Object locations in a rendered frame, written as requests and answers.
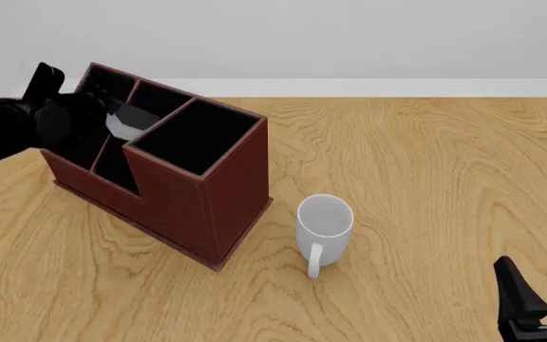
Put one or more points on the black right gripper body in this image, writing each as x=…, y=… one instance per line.
x=544, y=334

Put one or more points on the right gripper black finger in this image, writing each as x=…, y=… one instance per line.
x=520, y=299

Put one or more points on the black and grey left robot arm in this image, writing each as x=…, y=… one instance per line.
x=12, y=124

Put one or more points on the red-brown desk caddy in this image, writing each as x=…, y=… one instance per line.
x=183, y=213

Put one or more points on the white and grey book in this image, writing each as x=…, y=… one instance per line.
x=128, y=123

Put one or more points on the white mug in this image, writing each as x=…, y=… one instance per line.
x=323, y=235

